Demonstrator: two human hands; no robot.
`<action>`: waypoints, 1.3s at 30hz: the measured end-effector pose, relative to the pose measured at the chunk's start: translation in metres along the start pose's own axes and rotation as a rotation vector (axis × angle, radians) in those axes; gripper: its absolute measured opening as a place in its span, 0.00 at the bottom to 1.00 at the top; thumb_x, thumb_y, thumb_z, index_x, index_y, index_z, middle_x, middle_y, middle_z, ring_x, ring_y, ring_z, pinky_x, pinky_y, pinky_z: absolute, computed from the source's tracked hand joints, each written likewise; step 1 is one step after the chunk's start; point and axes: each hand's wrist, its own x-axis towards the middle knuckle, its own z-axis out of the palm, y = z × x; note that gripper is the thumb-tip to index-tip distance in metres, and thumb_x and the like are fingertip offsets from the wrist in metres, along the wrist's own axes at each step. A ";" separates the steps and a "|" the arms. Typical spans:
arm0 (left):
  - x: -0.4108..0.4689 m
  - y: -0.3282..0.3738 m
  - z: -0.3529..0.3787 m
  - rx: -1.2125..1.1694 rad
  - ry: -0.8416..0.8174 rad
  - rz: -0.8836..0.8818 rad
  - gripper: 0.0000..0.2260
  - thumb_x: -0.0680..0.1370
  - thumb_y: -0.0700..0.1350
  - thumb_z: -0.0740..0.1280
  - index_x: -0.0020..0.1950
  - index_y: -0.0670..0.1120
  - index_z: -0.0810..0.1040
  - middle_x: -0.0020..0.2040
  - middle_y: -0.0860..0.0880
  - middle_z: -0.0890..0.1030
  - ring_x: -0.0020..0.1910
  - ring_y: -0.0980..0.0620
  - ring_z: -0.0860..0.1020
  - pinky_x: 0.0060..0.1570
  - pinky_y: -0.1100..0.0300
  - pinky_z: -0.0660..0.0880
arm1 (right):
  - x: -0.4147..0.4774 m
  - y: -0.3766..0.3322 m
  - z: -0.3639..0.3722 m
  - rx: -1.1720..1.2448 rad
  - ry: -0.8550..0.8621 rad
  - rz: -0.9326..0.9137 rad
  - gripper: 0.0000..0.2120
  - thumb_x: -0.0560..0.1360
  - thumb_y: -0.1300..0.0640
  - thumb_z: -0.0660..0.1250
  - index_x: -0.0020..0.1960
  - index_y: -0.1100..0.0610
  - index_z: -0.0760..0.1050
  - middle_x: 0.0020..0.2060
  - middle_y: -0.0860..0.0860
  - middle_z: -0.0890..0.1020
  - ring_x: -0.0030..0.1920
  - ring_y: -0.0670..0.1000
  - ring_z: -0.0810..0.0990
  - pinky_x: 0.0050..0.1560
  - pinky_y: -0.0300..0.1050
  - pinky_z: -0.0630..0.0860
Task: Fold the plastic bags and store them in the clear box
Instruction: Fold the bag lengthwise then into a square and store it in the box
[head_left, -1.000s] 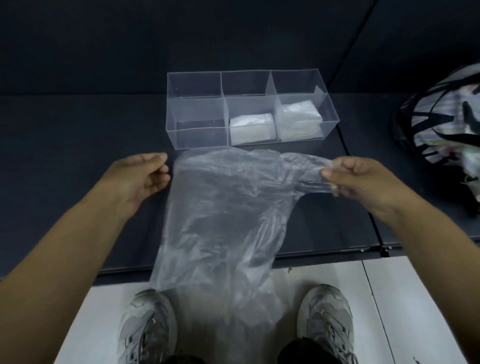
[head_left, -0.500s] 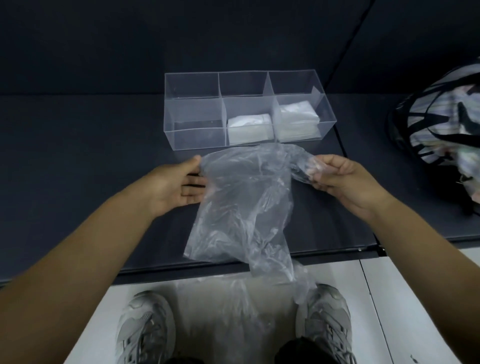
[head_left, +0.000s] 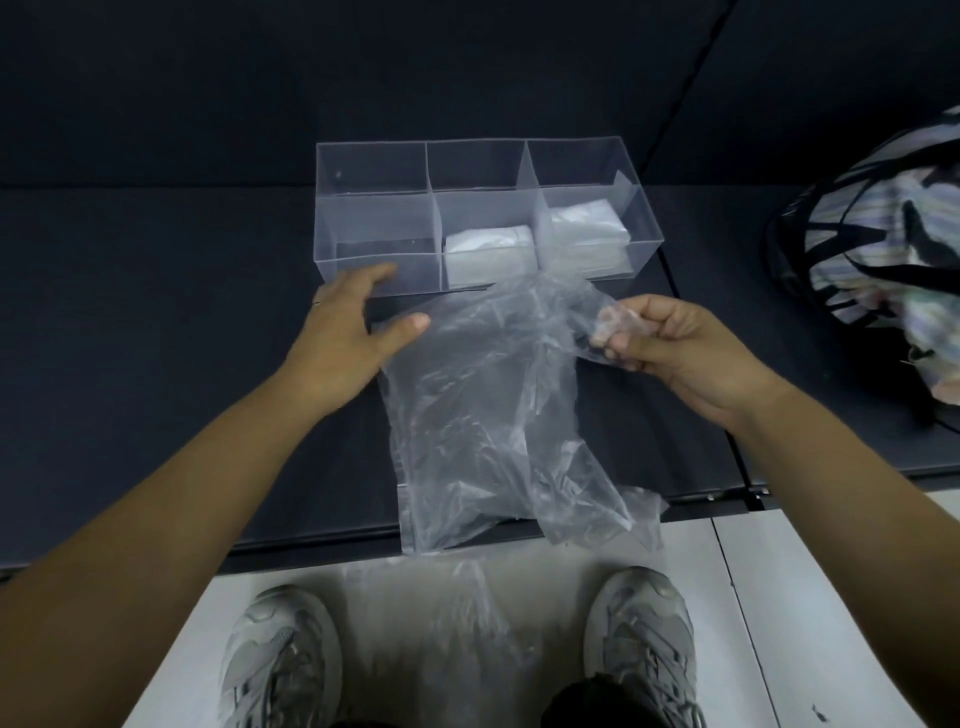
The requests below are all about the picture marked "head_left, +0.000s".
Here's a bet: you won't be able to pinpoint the black trousers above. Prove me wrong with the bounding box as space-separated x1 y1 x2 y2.
329 673 676 728

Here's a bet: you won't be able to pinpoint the black white striped tote bag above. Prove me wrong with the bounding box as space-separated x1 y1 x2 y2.
764 104 960 435

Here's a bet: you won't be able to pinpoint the pile of plastic bags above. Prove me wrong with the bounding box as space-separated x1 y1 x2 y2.
337 556 545 728

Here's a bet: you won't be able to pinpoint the person's right forearm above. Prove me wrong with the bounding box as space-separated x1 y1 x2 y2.
723 378 960 728

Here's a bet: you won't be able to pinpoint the person's left forearm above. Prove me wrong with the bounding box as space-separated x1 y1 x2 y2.
0 371 331 728

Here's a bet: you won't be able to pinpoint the clear three-compartment plastic box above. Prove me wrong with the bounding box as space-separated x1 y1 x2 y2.
313 135 667 296

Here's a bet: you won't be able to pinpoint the person's right hand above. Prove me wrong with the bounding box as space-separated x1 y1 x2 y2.
588 293 783 434

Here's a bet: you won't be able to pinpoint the person's right grey shoe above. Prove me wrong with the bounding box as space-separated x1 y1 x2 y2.
582 565 708 728

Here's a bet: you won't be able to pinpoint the person's left grey shoe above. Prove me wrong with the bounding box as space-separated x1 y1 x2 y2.
217 584 346 728

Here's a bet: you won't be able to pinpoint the person's left hand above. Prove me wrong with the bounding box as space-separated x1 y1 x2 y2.
278 261 433 419

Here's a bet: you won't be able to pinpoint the person's grey shoe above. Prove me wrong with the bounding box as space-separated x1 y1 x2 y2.
217 584 346 728
582 565 708 728

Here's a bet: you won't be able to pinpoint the stack of plastic bags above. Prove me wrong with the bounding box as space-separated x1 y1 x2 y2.
539 197 632 277

